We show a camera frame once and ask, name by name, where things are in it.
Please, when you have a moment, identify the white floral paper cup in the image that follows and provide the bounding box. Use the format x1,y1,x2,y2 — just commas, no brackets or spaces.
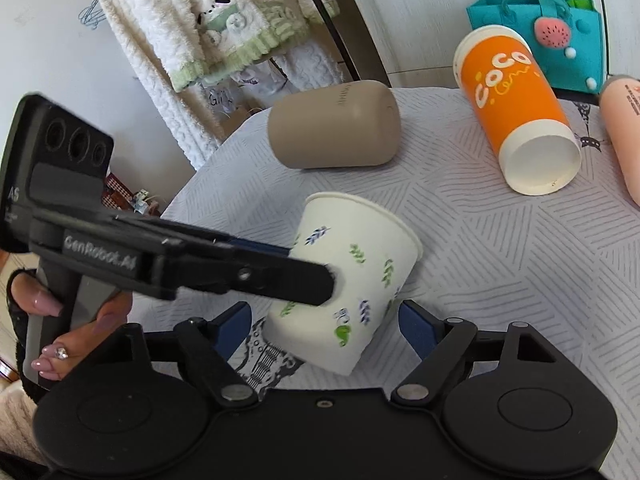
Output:
262,192,423,376

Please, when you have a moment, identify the orange coco paper cup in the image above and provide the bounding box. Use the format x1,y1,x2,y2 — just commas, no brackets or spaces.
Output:
452,25,582,196

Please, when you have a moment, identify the left hand with painted nails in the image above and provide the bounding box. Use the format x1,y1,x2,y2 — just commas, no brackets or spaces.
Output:
6,261,132,400

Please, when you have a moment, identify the white patterned tablecloth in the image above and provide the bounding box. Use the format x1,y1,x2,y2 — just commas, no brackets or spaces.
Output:
127,84,640,480

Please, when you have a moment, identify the beige cylindrical mug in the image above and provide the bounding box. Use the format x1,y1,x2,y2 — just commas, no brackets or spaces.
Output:
267,80,401,169

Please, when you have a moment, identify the white fluffy robe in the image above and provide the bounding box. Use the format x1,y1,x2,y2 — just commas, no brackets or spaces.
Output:
99,0,344,169

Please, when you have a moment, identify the black clothes rack pole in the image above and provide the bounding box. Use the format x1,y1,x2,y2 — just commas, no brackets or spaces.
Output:
290,0,374,84

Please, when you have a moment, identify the white wardrobe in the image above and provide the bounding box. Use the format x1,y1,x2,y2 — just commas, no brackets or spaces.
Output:
355,0,639,88

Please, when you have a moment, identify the pink tumbler bottle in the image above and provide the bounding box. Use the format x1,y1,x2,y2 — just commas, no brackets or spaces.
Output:
599,76,640,205

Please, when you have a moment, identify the teal felt handbag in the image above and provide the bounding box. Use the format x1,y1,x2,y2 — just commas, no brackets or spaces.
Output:
466,0,605,94

